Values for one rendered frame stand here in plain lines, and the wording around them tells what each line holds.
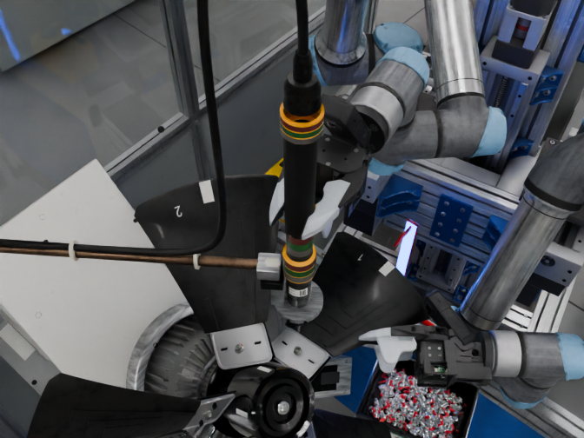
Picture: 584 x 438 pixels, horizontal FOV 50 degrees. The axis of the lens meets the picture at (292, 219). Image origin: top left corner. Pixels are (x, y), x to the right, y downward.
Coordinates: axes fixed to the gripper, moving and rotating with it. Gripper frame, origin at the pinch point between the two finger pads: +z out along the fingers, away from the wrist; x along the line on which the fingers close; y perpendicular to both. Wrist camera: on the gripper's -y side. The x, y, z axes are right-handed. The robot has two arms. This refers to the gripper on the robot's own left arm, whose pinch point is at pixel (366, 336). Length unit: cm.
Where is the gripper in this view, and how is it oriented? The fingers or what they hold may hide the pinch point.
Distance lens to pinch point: 107.4
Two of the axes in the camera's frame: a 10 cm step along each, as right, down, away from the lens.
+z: -10.0, -0.3, 0.3
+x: 0.1, 5.3, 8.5
